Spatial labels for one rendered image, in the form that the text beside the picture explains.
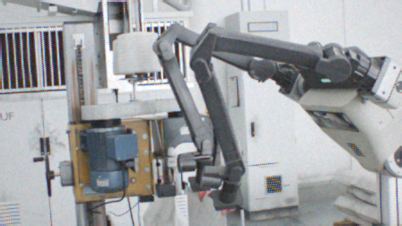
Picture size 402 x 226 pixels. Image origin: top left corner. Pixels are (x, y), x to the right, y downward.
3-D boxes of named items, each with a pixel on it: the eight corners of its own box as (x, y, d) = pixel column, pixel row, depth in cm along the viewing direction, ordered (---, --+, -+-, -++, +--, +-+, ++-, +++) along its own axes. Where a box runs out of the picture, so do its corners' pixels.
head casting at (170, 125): (222, 178, 262) (218, 108, 260) (166, 184, 255) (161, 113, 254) (204, 169, 291) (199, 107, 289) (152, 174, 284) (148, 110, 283)
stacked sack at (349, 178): (419, 183, 523) (419, 166, 522) (351, 192, 508) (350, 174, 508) (393, 176, 565) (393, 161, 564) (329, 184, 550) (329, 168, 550)
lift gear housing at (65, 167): (74, 187, 250) (72, 160, 249) (60, 188, 248) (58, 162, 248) (72, 184, 260) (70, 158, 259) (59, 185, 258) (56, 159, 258)
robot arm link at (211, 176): (243, 169, 187) (241, 152, 195) (205, 164, 186) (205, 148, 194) (236, 199, 193) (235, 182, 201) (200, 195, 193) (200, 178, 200)
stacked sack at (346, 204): (422, 209, 529) (421, 193, 528) (357, 219, 507) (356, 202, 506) (392, 201, 568) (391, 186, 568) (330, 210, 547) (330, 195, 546)
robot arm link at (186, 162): (211, 139, 222) (205, 136, 230) (179, 142, 219) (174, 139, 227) (213, 171, 223) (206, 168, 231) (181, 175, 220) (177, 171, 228)
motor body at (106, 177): (133, 192, 232) (128, 126, 230) (92, 195, 228) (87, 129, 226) (126, 186, 246) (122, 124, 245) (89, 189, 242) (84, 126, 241)
